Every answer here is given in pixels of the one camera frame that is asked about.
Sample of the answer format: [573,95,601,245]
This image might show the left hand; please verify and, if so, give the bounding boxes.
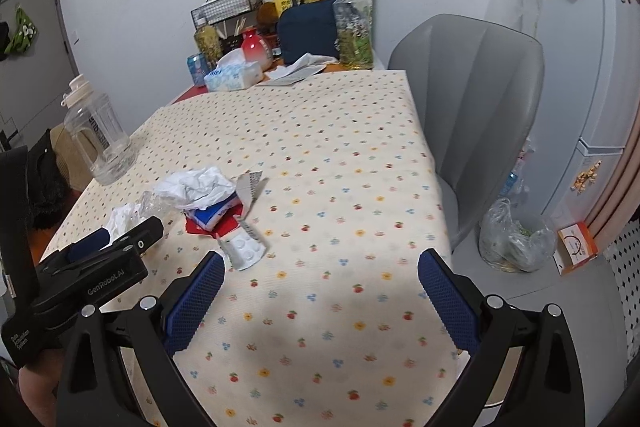
[18,349,64,426]

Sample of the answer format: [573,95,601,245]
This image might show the white plastic bags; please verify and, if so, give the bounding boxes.
[104,202,142,244]

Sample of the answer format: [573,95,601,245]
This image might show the black wire basket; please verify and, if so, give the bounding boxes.
[191,0,262,30]

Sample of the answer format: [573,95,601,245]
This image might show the white tissue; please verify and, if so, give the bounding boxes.
[153,167,235,210]

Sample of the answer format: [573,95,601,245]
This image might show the grey door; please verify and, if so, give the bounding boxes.
[1,0,78,150]

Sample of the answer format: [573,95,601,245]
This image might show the clear plastic wrap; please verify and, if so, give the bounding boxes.
[138,191,174,220]

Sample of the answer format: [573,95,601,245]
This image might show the white refrigerator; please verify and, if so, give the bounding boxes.
[486,0,639,228]

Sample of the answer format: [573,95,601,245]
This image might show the clear bottle with greens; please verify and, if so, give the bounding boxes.
[333,0,374,69]

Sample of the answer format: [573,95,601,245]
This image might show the printed paper scrap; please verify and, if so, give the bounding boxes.
[235,171,266,220]

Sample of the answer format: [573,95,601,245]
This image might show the blue drink can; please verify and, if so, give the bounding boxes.
[186,53,210,87]

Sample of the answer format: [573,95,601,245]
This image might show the clear large water jug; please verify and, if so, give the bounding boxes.
[61,75,137,185]

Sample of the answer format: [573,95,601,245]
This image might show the pink curtain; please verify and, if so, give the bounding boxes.
[587,114,640,253]

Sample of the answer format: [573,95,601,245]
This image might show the papers on table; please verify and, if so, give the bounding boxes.
[258,53,338,87]

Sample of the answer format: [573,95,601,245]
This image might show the blue tissue box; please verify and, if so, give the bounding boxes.
[204,49,264,92]

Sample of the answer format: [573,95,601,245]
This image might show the white bag of trash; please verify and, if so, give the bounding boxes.
[499,139,535,207]

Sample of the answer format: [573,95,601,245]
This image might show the blue tissue packet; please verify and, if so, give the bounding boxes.
[189,196,240,232]

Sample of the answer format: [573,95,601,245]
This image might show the navy lunch bag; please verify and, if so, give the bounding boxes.
[278,0,340,65]

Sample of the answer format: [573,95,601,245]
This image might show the grey upholstered chair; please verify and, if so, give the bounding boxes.
[388,14,544,246]

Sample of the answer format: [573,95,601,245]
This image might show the floral tablecloth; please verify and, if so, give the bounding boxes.
[49,70,457,426]

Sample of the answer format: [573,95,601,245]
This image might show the orange white box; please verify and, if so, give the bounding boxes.
[553,222,598,277]

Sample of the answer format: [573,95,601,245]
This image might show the pill blister pack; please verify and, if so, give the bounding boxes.
[218,227,267,271]

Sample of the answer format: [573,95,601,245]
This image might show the clear plastic bag on floor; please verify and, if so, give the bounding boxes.
[478,198,556,273]

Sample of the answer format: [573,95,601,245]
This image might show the jar with yellow contents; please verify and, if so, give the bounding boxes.
[194,17,222,68]

